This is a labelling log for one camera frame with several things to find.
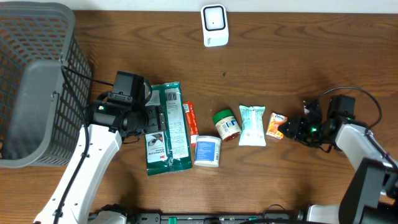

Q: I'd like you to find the orange Kleenex tissue pack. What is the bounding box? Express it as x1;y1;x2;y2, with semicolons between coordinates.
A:
266;112;287;139

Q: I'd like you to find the grey plastic shopping basket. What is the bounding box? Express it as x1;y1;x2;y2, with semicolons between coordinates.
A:
1;1;91;168

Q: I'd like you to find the white round tub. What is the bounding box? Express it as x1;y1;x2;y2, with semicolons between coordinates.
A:
194;136;221;167

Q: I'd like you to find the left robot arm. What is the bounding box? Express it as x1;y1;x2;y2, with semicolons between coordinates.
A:
34;72;167;223

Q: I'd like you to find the green lid jar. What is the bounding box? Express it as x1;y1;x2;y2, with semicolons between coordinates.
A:
213;109;241;141

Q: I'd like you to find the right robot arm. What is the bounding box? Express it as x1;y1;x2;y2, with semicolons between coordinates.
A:
278;95;397;223

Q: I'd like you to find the white barcode scanner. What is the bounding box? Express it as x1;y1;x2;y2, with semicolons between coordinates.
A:
200;4;229;47

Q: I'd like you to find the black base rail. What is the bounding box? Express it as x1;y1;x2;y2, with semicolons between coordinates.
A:
127;212;294;224

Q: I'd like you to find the red snack package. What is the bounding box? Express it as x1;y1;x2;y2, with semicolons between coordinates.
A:
183;101;199;146

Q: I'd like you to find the green white wipes pack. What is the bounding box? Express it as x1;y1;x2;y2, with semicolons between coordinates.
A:
239;105;266;147

